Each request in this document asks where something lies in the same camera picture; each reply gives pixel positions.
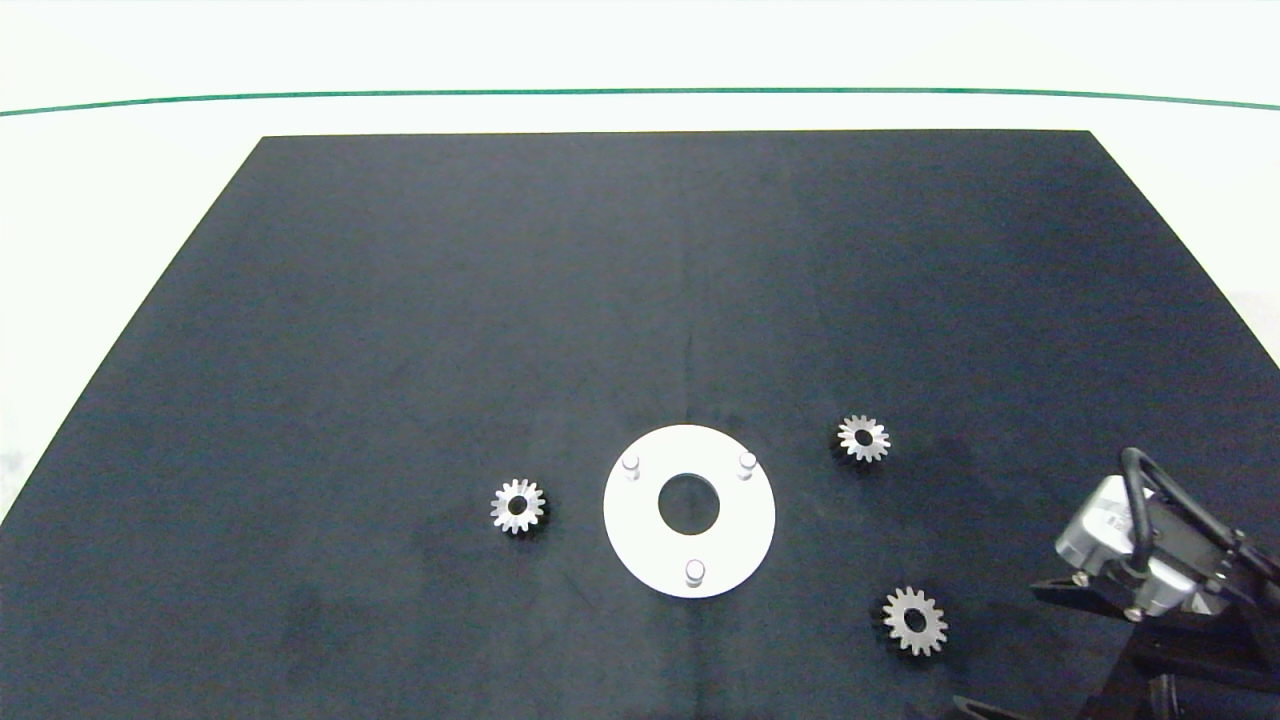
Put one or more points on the small steel gear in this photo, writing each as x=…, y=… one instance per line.
x=850, y=432
x=503, y=510
x=897, y=615

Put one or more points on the round white plate with pins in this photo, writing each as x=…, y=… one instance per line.
x=640, y=525

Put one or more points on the dark mat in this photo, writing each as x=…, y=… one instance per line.
x=400, y=300

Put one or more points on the silver boxy wrist camera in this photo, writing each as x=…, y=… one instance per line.
x=1100, y=525

